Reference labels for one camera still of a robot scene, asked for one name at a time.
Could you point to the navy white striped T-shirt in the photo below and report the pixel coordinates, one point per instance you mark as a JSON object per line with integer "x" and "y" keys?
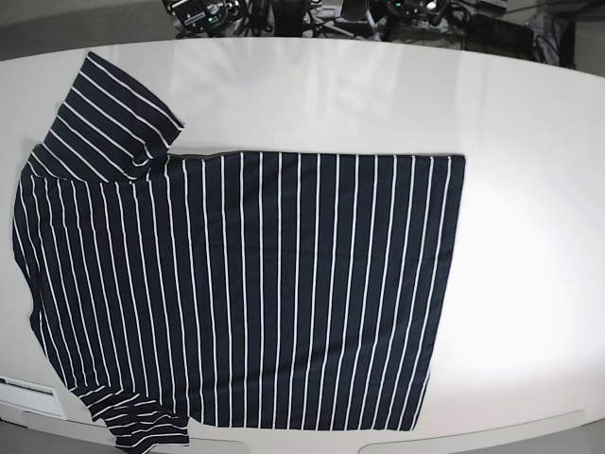
{"x": 252, "y": 289}

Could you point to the black robot arm, viewer right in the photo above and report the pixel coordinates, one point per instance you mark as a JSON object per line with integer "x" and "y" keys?
{"x": 448, "y": 17}

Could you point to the black robot arm, viewer left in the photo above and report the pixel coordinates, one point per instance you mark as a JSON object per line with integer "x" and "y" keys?
{"x": 193, "y": 18}

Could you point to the white power strip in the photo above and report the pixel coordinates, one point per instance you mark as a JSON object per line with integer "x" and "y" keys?
{"x": 327, "y": 21}

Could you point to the black equipment box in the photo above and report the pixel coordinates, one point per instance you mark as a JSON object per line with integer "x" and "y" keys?
{"x": 498, "y": 34}

